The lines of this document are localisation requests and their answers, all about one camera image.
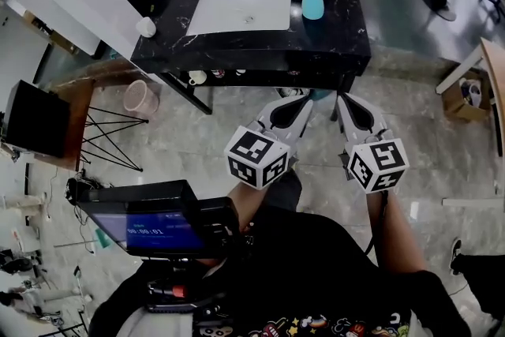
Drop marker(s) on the person's grey trouser leg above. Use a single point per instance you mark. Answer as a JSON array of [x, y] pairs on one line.
[[286, 189]]

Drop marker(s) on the cardboard box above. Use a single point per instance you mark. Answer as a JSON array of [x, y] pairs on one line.
[[465, 98]]

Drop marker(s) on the white mug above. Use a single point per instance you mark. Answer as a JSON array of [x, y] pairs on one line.
[[197, 77]]

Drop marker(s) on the black chest mount red button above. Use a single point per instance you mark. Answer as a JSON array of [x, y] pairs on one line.
[[177, 294]]

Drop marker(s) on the white rectangular sink basin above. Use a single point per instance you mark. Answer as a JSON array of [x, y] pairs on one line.
[[240, 10]]

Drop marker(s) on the white bar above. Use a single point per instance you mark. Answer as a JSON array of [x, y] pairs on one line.
[[473, 202]]

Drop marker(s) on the person's right forearm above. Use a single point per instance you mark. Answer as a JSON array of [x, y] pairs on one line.
[[396, 233]]

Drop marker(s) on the small white cup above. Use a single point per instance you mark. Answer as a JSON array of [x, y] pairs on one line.
[[146, 27]]

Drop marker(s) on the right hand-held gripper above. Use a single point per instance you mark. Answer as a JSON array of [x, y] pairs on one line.
[[380, 165]]

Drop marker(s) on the light wooden desk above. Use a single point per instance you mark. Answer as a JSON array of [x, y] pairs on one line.
[[495, 67]]

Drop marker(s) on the person's white shoe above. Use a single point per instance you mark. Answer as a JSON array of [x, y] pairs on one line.
[[294, 92]]

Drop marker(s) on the black box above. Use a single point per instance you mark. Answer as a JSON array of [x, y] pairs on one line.
[[37, 118]]

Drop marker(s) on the person's left forearm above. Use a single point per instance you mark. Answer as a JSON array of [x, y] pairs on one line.
[[246, 205]]

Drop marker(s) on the person's black printed shirt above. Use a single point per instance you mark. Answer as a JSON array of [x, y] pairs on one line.
[[300, 280]]

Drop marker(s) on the pink mesh wastebasket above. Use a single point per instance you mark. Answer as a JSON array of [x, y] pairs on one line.
[[140, 96]]

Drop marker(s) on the black marble counter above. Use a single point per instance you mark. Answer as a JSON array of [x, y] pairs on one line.
[[327, 39]]

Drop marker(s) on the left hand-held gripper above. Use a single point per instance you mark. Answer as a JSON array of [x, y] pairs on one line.
[[252, 158]]

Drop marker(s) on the chest-mounted monitor screen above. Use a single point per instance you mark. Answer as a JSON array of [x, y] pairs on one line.
[[150, 221]]

